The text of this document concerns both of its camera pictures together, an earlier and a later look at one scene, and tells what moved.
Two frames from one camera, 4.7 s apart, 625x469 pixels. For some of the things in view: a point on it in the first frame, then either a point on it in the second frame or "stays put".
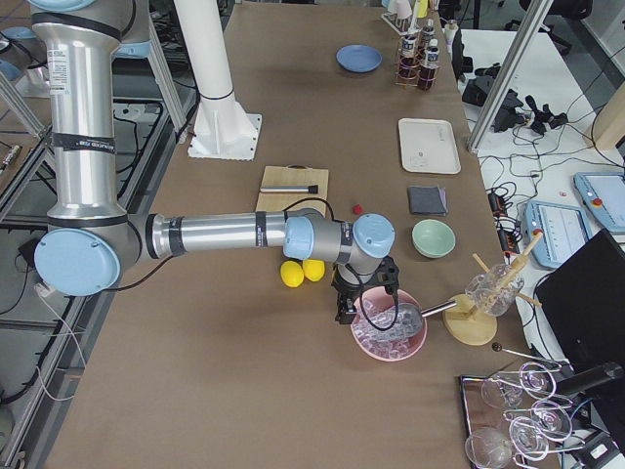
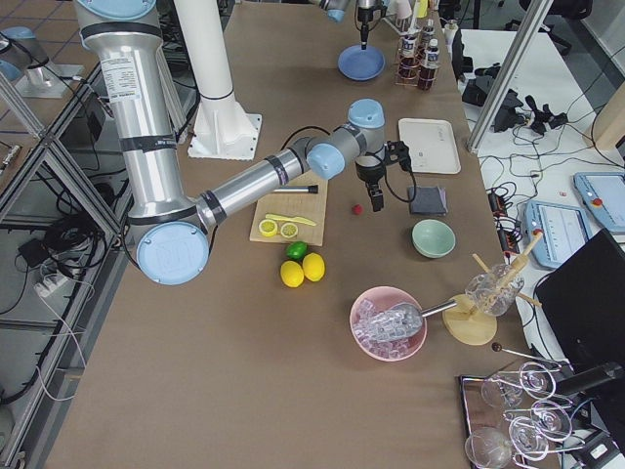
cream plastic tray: [429, 146] stays put
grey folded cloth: [428, 200] stays put
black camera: [388, 275] → [397, 151]
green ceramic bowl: [433, 238] stays put
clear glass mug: [496, 290] stays put
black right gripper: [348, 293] → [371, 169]
